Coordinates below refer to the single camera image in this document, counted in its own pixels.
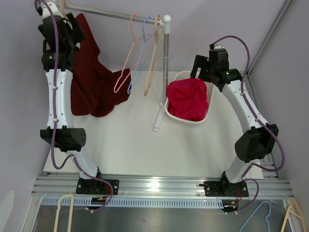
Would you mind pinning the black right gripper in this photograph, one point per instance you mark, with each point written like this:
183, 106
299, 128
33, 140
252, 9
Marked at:
200, 62

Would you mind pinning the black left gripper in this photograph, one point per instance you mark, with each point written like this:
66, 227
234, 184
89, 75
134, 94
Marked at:
77, 36

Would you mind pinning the pink t shirt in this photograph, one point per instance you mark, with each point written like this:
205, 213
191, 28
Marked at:
188, 99

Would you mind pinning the beige wooden hanger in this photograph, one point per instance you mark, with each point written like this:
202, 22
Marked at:
155, 58

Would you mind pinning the pink wire hanger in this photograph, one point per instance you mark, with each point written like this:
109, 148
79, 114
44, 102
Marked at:
125, 62

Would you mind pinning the blue wire hanger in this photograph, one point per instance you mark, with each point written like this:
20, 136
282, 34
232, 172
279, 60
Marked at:
145, 38

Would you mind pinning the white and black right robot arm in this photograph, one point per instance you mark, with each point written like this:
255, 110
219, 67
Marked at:
258, 137

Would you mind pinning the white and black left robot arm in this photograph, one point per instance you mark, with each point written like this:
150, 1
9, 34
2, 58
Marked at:
66, 141

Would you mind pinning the beige hanger under maroon shirt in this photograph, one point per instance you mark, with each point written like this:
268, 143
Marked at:
62, 9

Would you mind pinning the dark maroon t shirt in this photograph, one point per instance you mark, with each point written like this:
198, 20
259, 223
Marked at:
95, 90

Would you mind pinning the beige hanger on floor right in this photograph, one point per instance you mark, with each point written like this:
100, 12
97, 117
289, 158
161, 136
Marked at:
293, 220

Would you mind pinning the white perforated plastic basket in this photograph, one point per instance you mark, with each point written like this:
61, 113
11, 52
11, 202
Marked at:
184, 75

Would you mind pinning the metal clothes rack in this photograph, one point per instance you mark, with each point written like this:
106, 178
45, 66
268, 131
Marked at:
164, 24

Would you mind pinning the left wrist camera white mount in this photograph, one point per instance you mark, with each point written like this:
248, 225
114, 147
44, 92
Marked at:
46, 8

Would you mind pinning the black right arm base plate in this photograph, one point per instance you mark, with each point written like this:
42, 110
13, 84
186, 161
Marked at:
223, 189

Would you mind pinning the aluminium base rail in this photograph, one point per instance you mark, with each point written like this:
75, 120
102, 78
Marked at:
154, 186

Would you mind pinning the white slotted cable duct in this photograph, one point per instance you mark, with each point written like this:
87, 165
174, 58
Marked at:
199, 203

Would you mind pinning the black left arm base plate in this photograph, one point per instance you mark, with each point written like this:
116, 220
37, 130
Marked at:
94, 187

